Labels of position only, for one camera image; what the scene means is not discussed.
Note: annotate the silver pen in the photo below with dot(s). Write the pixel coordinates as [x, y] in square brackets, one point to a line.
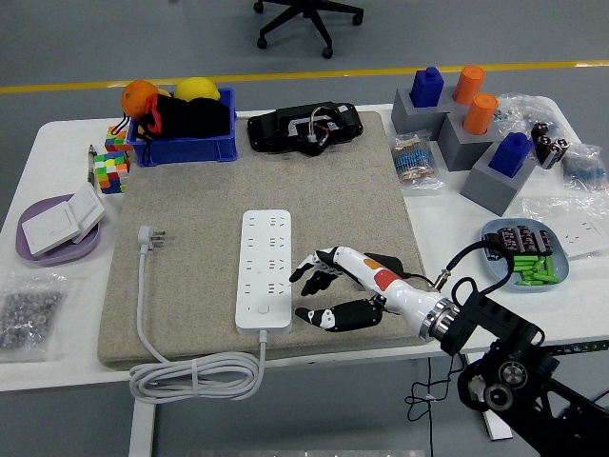
[91, 164]

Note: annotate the orange cylinder peg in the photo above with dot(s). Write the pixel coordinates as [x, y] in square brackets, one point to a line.
[468, 83]
[480, 114]

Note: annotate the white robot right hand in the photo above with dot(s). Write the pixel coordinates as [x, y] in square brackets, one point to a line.
[380, 281]

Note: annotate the clear bag of blue parts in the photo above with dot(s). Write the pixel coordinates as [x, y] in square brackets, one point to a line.
[523, 109]

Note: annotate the small colourful puzzle cube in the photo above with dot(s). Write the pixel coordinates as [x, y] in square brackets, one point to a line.
[114, 140]

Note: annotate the yellow lemon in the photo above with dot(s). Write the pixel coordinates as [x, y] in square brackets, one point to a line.
[195, 88]

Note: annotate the bag of metal nuts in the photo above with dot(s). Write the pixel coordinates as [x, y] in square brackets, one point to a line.
[28, 316]

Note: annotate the bag of blue resistors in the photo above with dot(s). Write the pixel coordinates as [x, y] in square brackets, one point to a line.
[583, 171]

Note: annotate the white power strip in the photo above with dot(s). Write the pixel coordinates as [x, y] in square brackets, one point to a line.
[264, 247]

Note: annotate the black table control panel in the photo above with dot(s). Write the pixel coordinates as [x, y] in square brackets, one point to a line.
[585, 348]

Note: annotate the clear plastic bag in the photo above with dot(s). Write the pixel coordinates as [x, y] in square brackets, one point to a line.
[542, 209]

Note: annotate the black office chair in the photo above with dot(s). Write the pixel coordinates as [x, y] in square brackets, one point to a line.
[327, 51]

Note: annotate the green battery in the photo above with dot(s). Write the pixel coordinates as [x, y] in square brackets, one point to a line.
[550, 266]
[539, 265]
[523, 268]
[545, 278]
[530, 283]
[525, 261]

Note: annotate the grey block holder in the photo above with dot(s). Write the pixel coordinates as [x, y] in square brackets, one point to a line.
[459, 147]
[490, 190]
[409, 119]

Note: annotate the light blue plate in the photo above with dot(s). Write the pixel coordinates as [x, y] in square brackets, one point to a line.
[563, 269]

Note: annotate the white wall socket panel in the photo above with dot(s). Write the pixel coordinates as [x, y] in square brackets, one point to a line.
[583, 235]

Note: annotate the blue plastic bin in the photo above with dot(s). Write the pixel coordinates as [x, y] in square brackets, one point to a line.
[190, 150]

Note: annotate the purple plate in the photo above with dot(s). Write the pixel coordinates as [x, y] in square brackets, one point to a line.
[66, 257]

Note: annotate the white table leg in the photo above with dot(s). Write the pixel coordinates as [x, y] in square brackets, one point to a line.
[497, 428]
[142, 433]

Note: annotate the large white wall switch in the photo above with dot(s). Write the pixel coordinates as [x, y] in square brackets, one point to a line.
[50, 231]

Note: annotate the blue bottle-shaped peg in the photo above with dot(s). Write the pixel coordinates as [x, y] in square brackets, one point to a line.
[510, 154]
[426, 88]

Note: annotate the orange fruit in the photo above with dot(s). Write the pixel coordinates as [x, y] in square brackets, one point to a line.
[135, 95]

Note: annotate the bag of taped resistors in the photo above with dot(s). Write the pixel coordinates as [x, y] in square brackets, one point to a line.
[414, 162]

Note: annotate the large colourful puzzle cube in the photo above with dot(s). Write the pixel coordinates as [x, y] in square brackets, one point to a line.
[111, 173]

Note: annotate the grey-brown mat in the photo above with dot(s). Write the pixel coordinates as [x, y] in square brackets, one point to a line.
[190, 190]

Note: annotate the small white wall switch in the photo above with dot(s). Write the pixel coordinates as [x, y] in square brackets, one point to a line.
[88, 207]

